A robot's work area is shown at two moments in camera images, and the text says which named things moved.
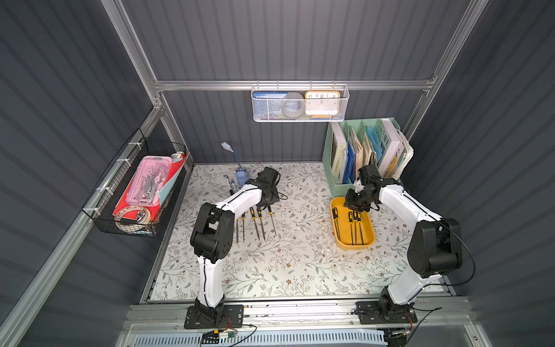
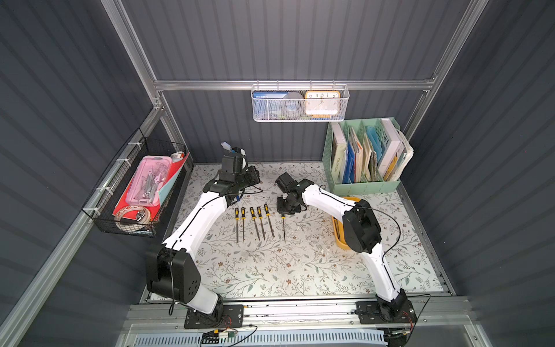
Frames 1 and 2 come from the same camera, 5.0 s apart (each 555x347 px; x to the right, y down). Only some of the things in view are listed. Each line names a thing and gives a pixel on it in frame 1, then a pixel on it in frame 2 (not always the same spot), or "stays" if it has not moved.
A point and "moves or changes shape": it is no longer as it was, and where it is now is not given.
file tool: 243,217 stays
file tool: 254,217 stays
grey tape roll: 293,104 stays
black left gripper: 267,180 to 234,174
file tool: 261,217 stays
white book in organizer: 397,153 stays
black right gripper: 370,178 to 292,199
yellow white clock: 322,103 stays
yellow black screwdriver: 350,219 moves or changes shape
